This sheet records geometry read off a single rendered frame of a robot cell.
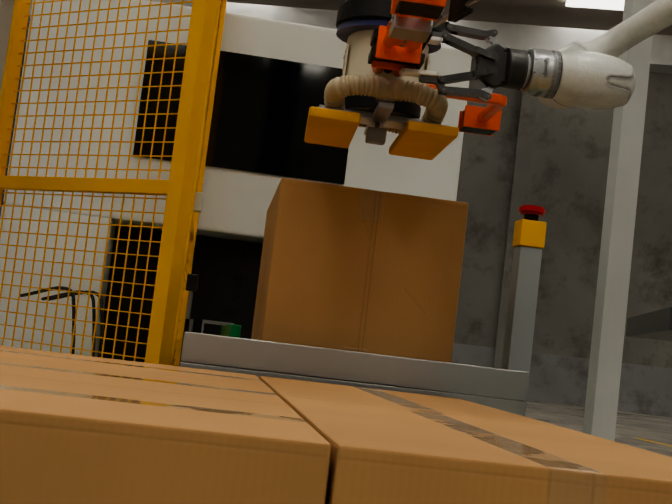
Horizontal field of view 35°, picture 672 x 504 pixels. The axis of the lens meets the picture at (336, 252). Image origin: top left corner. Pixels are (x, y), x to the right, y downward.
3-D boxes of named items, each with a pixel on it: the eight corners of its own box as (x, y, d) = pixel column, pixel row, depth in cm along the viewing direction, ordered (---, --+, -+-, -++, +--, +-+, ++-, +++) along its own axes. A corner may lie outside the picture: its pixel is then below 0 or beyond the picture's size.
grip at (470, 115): (457, 131, 253) (459, 111, 254) (492, 136, 254) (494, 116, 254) (463, 125, 245) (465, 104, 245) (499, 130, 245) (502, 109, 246)
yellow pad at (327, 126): (303, 142, 234) (306, 120, 234) (348, 148, 234) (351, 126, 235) (308, 115, 200) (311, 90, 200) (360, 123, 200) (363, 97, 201)
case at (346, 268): (248, 361, 274) (267, 209, 278) (398, 378, 279) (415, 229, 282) (257, 369, 215) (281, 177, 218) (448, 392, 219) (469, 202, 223)
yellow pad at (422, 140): (388, 154, 235) (391, 132, 235) (432, 160, 235) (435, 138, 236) (406, 129, 201) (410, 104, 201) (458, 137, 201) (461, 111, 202)
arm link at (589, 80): (558, 103, 194) (537, 104, 207) (638, 114, 196) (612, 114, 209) (567, 44, 193) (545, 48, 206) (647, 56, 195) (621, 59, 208)
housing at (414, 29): (386, 37, 175) (390, 11, 175) (427, 43, 175) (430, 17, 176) (391, 27, 168) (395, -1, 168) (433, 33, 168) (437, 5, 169)
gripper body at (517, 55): (532, 43, 195) (484, 36, 194) (528, 88, 194) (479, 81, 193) (520, 53, 202) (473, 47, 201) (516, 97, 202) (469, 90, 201)
